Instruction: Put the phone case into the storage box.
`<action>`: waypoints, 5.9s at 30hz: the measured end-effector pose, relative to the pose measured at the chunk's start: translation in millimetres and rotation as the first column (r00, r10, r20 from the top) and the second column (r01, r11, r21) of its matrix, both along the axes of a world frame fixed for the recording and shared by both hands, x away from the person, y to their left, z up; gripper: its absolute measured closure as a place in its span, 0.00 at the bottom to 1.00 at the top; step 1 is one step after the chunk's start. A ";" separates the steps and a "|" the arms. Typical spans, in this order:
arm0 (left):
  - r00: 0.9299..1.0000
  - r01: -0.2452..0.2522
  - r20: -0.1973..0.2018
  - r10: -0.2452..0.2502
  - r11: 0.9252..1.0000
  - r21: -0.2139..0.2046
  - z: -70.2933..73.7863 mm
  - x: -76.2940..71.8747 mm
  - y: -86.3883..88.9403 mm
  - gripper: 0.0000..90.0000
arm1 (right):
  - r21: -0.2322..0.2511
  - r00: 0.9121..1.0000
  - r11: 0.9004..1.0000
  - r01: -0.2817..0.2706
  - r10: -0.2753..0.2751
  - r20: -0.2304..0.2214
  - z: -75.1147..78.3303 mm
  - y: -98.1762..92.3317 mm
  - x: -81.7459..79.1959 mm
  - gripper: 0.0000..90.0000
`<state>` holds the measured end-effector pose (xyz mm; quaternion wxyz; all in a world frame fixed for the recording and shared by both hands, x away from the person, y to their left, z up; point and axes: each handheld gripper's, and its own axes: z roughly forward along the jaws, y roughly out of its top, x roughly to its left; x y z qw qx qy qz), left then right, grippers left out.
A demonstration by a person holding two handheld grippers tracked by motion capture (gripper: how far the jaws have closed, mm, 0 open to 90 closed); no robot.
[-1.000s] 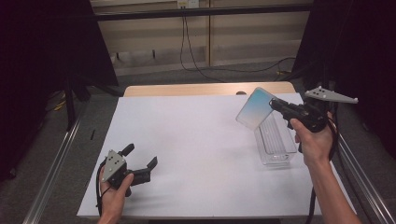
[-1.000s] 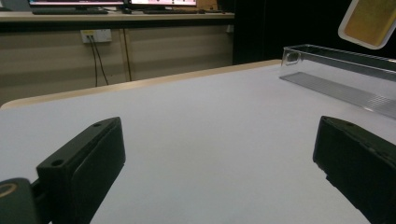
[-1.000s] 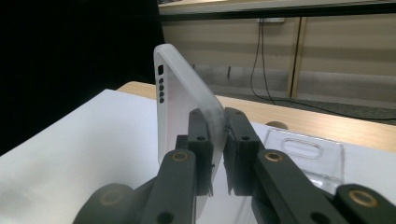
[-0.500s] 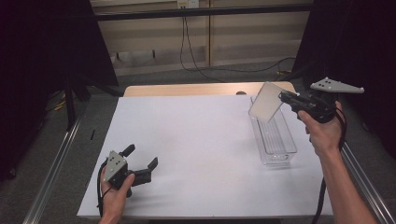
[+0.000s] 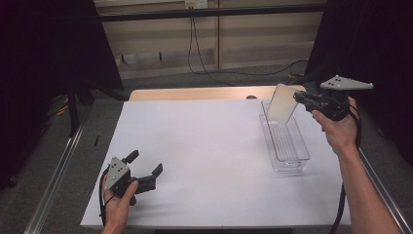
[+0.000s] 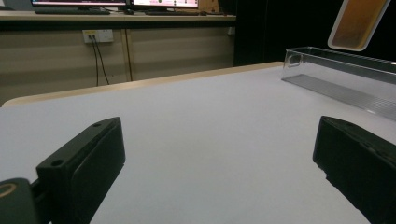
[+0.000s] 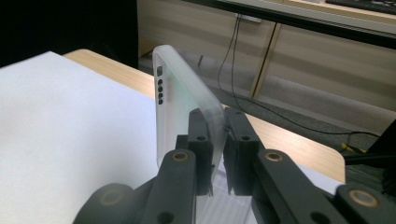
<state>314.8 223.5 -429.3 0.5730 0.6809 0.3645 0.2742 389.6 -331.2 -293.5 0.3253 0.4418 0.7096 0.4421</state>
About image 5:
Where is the person's left hand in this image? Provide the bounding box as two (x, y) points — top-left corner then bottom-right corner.
(101, 179), (139, 234)

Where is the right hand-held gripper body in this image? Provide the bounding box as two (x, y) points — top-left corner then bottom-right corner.
(308, 75), (375, 123)

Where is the black stand leg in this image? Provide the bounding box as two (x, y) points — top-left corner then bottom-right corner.
(65, 77), (130, 137)

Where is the black horizontal bar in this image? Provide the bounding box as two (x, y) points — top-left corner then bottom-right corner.
(96, 3), (327, 23)

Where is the wooden table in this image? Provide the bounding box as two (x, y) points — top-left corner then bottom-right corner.
(129, 85), (308, 102)

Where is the black floor cable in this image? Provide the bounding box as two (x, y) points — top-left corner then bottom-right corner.
(207, 58), (310, 78)

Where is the yellow cable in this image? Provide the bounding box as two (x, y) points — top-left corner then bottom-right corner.
(48, 95), (71, 117)

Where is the left hand-held gripper cable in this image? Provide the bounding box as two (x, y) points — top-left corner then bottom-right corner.
(98, 165), (115, 227)

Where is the hand-held gripper cable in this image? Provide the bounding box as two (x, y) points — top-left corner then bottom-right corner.
(328, 97), (363, 234)
(98, 165), (115, 227)

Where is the clear plastic container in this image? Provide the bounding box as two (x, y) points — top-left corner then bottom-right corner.
(258, 98), (312, 175)

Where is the white table cover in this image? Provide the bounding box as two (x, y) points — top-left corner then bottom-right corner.
(80, 97), (353, 229)

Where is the metal floor rail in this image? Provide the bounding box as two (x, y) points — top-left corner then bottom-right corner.
(22, 113), (88, 234)
(320, 96), (413, 234)

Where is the white wall outlet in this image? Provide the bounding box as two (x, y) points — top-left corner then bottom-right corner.
(184, 0), (208, 10)

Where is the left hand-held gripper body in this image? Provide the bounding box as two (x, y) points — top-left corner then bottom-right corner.
(102, 156), (158, 207)

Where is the black curtain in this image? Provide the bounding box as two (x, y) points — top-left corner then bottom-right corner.
(0, 0), (125, 190)
(304, 0), (413, 168)

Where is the black hanging cable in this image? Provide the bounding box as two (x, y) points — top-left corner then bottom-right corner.
(187, 16), (236, 88)

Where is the right hand-held gripper cable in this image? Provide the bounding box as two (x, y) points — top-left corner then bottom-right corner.
(328, 97), (363, 234)

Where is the person's right hand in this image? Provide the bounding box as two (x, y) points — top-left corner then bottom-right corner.
(311, 97), (360, 158)

